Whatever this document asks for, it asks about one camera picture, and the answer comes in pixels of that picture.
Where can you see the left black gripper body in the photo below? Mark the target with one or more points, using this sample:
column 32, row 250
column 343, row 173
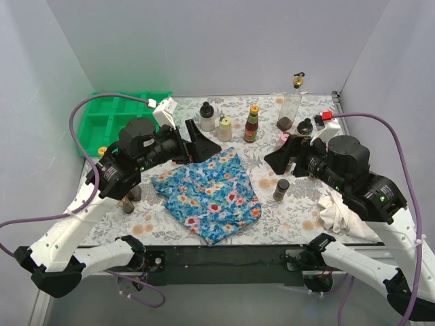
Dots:
column 185, row 147

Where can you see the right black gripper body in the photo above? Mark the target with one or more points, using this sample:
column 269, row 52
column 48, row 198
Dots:
column 298, row 157

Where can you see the small black-cap pepper jar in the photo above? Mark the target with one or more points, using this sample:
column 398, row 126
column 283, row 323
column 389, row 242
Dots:
column 281, row 189

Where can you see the yellow-label spice tube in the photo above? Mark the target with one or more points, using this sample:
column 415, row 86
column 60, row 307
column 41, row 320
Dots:
column 126, row 205

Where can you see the red sauce bottle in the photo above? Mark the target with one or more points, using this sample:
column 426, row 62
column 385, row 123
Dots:
column 101, row 151
column 251, row 125

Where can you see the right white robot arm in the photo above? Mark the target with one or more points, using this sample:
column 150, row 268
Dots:
column 343, row 165

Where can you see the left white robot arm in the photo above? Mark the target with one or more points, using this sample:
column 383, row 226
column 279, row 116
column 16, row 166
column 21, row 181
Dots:
column 56, row 262

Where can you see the black-cap glass spice jar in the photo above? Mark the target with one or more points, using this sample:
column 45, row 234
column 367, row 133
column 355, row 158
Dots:
column 305, row 128

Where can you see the pink-cap spice shaker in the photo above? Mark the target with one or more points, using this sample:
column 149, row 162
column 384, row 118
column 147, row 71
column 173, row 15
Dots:
column 283, row 138

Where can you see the black-cap white powder shaker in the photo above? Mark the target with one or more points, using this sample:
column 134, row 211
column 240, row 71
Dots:
column 207, row 117

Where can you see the yellow-cap spice shaker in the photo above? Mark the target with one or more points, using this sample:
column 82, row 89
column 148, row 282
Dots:
column 224, row 133

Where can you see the blue floral cloth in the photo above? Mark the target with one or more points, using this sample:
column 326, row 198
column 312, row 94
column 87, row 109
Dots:
column 214, row 199

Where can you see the tall oil bottle right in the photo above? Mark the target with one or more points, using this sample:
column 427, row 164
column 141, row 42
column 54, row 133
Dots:
column 290, row 104

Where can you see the white crumpled cloth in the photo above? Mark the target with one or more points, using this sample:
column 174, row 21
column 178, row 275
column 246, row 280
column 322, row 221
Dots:
column 337, row 217

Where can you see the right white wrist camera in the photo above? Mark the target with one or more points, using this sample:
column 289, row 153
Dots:
column 330, row 129

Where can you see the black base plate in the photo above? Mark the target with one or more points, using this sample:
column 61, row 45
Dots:
column 228, row 264

